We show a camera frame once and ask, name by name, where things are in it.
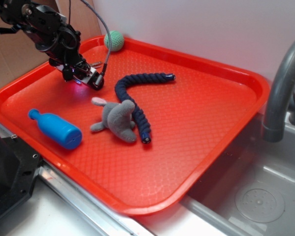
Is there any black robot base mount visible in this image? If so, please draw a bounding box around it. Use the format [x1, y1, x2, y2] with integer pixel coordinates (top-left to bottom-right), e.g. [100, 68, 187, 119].
[0, 137, 42, 220]

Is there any red plastic tray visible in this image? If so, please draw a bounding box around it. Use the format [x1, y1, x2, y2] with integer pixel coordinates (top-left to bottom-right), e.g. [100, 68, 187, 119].
[0, 38, 269, 216]

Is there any grey toy faucet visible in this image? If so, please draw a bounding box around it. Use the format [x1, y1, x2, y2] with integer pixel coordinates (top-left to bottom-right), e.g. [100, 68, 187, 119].
[261, 41, 295, 142]

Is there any dark blue rope toy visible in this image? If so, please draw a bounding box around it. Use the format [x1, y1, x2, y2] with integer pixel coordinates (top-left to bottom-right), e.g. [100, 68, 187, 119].
[115, 73, 176, 144]

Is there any grey toy sink basin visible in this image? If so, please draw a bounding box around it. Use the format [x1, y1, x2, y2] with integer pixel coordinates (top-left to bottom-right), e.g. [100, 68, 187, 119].
[181, 115, 295, 236]

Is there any grey braided cable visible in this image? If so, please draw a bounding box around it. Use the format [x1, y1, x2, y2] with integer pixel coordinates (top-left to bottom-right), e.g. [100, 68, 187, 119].
[80, 0, 112, 77]

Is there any brown cardboard panel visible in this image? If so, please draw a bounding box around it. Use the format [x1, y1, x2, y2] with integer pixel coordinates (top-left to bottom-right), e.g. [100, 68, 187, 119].
[0, 0, 101, 88]

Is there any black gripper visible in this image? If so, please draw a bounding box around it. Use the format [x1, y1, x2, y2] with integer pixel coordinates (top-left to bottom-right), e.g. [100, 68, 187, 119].
[35, 24, 87, 81]

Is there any green textured ball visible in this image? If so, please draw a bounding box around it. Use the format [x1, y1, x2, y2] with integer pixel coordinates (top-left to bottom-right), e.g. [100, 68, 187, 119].
[104, 30, 125, 52]

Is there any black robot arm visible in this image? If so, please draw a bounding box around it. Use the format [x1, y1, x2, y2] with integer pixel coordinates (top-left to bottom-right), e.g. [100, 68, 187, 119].
[0, 0, 92, 82]

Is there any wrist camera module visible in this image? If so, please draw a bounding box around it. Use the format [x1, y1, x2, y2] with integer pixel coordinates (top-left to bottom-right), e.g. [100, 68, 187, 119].
[73, 66, 104, 90]

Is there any grey plush mouse toy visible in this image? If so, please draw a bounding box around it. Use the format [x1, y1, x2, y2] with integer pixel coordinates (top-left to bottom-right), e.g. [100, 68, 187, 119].
[90, 97, 137, 143]

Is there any silver key bunch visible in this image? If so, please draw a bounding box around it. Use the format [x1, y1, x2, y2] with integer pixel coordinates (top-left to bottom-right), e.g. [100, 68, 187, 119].
[89, 61, 103, 68]

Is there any blue plastic toy bottle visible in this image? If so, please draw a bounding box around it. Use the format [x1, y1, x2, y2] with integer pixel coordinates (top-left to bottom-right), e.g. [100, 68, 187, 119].
[28, 109, 83, 150]

